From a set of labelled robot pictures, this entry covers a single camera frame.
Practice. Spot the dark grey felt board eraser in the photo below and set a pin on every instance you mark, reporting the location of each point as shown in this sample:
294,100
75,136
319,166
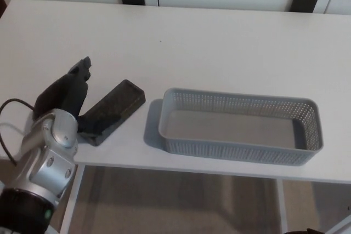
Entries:
123,99

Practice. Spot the white desk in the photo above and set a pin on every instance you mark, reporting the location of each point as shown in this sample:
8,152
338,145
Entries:
192,47

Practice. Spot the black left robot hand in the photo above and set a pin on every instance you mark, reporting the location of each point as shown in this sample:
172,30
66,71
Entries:
65,94

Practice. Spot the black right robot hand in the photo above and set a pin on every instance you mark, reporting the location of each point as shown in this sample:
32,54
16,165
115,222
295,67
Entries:
308,231

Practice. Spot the right black wall bracket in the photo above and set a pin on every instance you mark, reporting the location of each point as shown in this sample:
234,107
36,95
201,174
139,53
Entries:
303,0

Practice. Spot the grey perforated plastic basket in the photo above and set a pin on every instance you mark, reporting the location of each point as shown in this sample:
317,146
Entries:
233,149

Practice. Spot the dark brown wooden panel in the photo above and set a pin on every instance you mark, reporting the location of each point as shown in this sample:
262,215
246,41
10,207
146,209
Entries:
2,5

